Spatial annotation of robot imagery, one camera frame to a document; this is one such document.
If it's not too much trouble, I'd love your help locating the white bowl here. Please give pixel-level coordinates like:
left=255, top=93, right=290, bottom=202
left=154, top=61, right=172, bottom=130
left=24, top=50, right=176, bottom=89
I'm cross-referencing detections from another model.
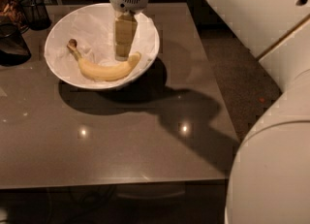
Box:
left=44, top=3, right=161, bottom=91

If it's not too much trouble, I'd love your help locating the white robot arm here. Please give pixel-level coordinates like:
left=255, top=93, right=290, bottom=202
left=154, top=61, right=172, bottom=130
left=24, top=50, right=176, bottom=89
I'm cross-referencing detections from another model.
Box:
left=206, top=0, right=310, bottom=224

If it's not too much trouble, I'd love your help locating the dark glass jar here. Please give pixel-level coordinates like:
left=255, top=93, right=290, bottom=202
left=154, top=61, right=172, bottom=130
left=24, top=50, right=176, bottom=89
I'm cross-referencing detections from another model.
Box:
left=0, top=0, right=27, bottom=31

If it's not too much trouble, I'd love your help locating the black rounded object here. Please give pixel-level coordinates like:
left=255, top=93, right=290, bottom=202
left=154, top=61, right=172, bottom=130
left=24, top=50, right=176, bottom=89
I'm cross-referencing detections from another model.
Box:
left=0, top=23, right=31, bottom=66

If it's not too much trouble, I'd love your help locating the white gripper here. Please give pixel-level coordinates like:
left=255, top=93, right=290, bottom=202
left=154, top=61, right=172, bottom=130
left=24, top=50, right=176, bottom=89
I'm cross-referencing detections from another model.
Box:
left=109, top=0, right=149, bottom=61

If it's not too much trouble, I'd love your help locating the white paper liner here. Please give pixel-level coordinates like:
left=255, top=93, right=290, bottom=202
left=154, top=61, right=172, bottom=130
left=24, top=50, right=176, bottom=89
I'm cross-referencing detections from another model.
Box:
left=46, top=11, right=159, bottom=88

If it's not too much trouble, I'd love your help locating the black mesh pen cup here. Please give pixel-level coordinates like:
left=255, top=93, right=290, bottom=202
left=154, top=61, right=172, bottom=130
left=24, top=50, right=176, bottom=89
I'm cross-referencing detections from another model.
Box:
left=20, top=0, right=51, bottom=31

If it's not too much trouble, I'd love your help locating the yellow banana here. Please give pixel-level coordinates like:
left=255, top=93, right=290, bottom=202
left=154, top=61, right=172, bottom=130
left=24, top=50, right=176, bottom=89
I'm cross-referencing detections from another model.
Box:
left=67, top=39, right=141, bottom=81

